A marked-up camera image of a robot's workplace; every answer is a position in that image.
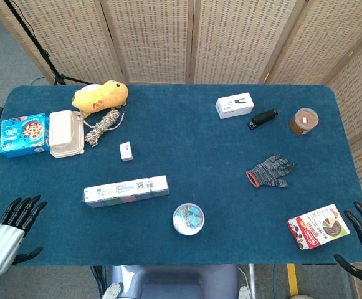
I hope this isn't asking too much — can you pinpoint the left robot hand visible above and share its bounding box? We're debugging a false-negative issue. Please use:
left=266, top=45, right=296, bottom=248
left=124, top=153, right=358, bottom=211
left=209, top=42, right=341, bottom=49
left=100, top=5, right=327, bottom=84
left=0, top=195, right=48, bottom=276

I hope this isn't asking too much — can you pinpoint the grey knit glove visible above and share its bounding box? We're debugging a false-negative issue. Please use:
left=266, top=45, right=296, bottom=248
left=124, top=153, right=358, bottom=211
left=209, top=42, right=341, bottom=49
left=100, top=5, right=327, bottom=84
left=245, top=154, right=297, bottom=189

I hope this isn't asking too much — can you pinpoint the red white snack box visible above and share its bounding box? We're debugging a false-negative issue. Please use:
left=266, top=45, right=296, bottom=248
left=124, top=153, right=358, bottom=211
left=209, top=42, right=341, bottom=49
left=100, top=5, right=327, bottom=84
left=287, top=204, right=351, bottom=250

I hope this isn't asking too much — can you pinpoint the blue cookie box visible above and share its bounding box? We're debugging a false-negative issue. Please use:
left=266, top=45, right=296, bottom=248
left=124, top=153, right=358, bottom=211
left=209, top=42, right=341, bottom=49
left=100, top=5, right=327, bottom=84
left=0, top=113, right=50, bottom=159

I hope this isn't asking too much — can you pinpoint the brown jar with clear lid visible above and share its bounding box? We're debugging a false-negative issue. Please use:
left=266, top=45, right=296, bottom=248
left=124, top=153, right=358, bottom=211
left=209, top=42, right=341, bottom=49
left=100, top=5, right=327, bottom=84
left=289, top=107, right=320, bottom=136

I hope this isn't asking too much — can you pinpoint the beige lunch box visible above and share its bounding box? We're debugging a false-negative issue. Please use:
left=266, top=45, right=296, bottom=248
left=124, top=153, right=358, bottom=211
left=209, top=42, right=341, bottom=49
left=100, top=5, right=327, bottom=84
left=48, top=109, right=85, bottom=159

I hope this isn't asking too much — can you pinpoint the long white carton pack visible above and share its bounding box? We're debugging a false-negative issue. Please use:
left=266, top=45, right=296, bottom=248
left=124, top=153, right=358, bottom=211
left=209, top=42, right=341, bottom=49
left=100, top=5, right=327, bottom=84
left=83, top=175, right=171, bottom=209

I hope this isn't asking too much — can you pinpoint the black stapler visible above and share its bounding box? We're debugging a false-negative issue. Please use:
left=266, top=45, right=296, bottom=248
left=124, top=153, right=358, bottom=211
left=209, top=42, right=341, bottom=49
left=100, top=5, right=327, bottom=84
left=247, top=108, right=279, bottom=130

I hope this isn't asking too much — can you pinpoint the small white box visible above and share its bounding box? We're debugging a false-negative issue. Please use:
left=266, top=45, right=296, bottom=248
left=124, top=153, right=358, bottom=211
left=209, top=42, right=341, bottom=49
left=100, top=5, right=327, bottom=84
left=119, top=141, right=134, bottom=162

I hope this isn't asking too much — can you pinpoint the robot torso base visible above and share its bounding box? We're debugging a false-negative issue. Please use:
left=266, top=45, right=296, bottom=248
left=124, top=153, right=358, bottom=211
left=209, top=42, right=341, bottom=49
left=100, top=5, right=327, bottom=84
left=90, top=264, right=256, bottom=299

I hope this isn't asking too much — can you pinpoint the round tub of clips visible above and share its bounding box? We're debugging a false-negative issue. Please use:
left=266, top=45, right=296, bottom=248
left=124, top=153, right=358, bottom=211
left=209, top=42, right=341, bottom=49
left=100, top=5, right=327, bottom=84
left=172, top=202, right=206, bottom=236

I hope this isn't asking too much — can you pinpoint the yellow plush toy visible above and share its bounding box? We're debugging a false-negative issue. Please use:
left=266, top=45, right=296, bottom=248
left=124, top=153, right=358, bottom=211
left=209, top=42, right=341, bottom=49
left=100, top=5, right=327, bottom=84
left=71, top=80, right=129, bottom=118

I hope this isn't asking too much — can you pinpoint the white box with black print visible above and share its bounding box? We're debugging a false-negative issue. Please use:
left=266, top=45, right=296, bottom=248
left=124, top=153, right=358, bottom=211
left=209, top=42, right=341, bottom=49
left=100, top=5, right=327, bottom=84
left=215, top=92, right=255, bottom=120

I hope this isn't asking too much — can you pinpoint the black tripod stand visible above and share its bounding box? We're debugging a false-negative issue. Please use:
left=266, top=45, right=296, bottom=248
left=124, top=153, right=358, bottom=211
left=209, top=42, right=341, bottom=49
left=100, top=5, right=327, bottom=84
left=3, top=0, right=93, bottom=86

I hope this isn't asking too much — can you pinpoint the blue table mat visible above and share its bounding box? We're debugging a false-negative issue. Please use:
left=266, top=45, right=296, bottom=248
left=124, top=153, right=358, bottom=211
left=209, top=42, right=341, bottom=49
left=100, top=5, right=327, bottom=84
left=0, top=83, right=362, bottom=267

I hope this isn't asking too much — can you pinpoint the woven folding screen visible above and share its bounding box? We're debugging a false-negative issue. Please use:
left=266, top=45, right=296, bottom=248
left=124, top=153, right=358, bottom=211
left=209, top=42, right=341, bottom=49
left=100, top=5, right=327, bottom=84
left=0, top=0, right=362, bottom=299

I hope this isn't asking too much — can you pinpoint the braided rope bundle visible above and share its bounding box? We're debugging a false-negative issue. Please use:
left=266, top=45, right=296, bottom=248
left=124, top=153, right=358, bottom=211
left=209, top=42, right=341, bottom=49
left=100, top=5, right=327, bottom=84
left=78, top=108, right=126, bottom=148

